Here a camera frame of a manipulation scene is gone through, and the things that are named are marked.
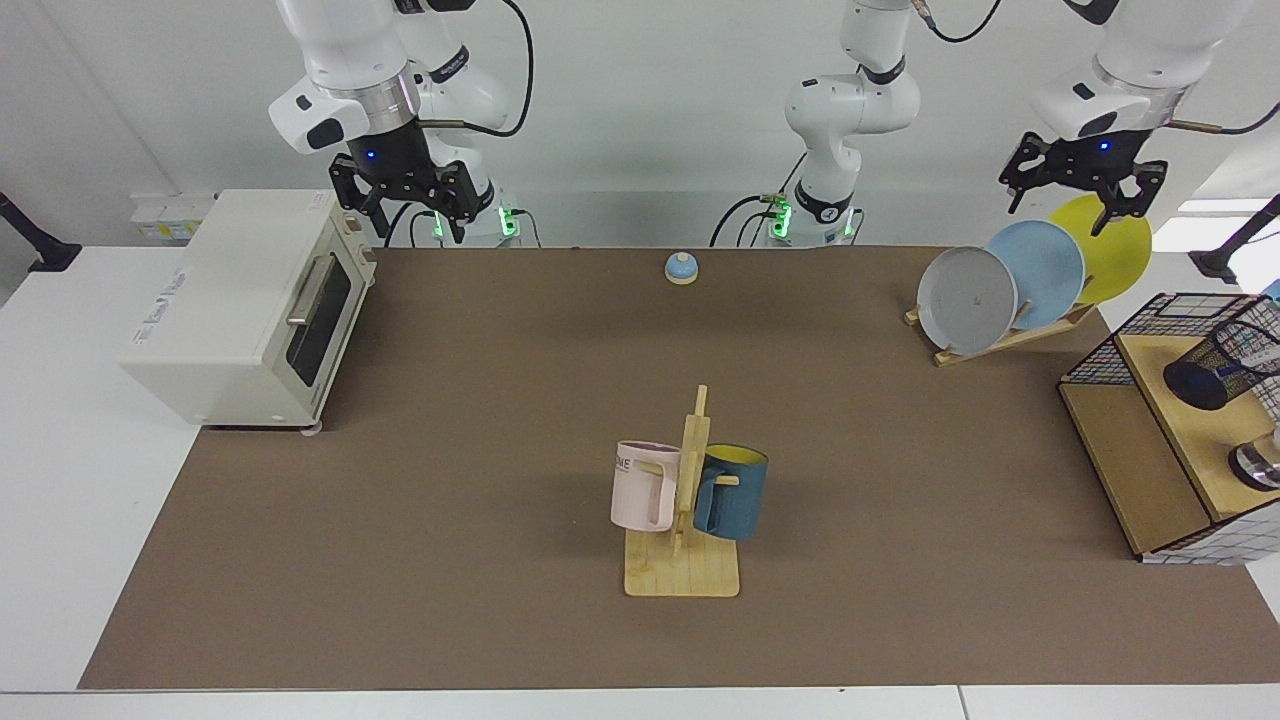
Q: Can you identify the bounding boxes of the glass lid with silver rim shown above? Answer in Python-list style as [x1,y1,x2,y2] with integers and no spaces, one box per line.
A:
[1228,425,1280,492]

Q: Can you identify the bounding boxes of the blue and white marker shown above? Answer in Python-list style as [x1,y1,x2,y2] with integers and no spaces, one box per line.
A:
[1190,335,1273,396]

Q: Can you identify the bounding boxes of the yellow plate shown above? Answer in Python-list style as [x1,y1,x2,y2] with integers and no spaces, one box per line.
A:
[1050,195,1153,306]

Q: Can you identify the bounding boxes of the wire basket with wooden floor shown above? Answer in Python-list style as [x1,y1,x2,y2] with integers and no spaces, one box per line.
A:
[1058,292,1280,567]

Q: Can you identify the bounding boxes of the light blue plate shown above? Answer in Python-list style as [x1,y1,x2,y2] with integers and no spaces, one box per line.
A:
[985,220,1086,331]

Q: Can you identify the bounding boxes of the wooden plate rack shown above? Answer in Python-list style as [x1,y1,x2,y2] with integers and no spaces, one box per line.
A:
[905,300,1099,368]

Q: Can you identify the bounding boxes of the grey plate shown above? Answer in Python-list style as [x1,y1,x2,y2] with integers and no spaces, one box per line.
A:
[916,246,1019,356]

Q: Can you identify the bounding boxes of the wooden cup stand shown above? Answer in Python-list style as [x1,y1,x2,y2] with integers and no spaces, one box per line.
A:
[624,384,741,599]

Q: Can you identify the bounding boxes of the pale toaster oven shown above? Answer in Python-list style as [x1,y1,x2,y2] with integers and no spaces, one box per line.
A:
[118,189,378,433]

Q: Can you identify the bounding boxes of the dark blue mug yellow inside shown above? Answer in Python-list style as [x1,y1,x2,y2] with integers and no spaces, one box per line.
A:
[692,444,769,542]

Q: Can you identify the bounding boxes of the black mesh pen holder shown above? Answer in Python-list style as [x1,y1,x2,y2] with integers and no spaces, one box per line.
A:
[1161,322,1280,412]

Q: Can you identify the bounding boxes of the pink mug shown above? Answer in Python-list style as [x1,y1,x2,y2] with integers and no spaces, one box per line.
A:
[610,440,683,533]

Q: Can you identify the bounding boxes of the brown table cloth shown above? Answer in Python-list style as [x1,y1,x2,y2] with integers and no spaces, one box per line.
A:
[78,246,1280,691]

